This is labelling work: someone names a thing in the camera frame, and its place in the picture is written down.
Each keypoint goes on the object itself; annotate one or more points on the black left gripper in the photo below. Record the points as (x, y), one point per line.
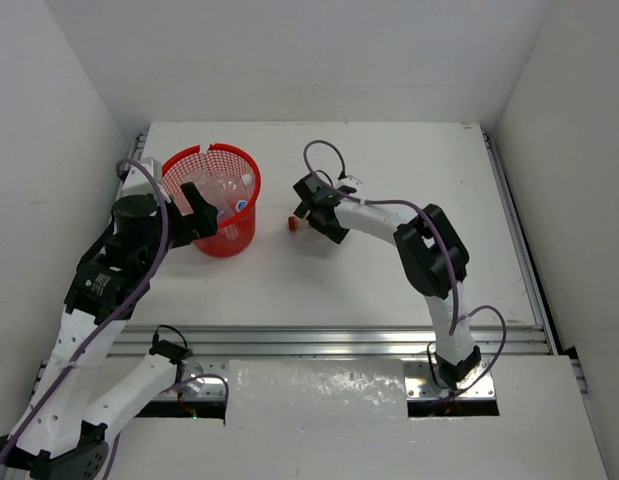
(200, 214)

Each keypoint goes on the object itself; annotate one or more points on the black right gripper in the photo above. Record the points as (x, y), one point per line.
(333, 232)

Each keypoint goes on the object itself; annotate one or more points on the red label red cap bottle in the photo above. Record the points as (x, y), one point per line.
(296, 224)

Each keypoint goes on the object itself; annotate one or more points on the blue label bottle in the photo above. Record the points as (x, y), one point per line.
(241, 205)

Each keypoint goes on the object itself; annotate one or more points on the clear bottle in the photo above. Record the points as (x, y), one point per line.
(233, 185)
(201, 179)

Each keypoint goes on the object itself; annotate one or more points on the clear bottle sideways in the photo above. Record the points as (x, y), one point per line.
(225, 207)

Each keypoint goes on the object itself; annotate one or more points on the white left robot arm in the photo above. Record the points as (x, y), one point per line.
(64, 433)

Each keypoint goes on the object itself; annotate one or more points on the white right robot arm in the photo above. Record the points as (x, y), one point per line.
(433, 257)

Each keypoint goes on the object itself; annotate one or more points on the red mesh plastic bin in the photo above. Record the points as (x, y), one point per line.
(235, 234)

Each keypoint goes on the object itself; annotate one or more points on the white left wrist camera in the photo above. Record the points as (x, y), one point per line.
(136, 183)

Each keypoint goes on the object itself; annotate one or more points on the aluminium front rail frame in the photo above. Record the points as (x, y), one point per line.
(215, 346)

